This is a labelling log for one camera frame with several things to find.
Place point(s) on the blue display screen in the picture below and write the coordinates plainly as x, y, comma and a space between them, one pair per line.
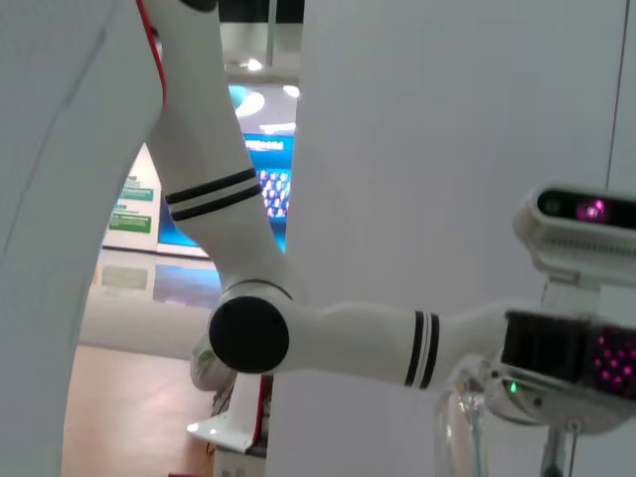
278, 164

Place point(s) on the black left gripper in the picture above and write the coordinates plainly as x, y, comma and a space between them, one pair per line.
546, 348

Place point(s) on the white base bracket red stripe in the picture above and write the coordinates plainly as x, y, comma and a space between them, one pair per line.
238, 417

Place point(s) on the white robot torso red stripe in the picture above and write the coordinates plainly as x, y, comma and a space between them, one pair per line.
49, 199

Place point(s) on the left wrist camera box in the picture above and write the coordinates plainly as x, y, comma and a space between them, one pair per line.
571, 248

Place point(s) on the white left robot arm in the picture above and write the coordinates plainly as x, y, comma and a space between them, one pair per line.
213, 149

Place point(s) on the clear white glasses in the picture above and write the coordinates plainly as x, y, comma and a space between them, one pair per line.
442, 422

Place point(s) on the green wall sign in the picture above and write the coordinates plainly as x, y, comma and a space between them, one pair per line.
136, 190
129, 221

